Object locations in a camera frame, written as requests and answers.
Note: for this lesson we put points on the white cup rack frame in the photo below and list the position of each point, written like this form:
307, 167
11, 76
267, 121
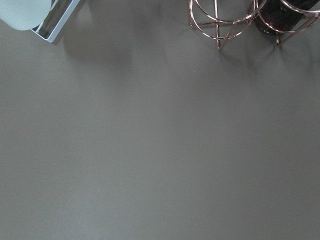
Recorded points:
59, 13

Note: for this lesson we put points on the white cup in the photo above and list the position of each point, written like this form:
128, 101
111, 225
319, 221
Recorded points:
24, 15

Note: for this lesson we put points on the tea bottle lower rack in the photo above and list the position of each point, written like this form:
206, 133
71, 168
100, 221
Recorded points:
278, 16

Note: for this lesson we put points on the copper wire bottle rack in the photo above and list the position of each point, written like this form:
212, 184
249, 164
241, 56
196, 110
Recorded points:
212, 26

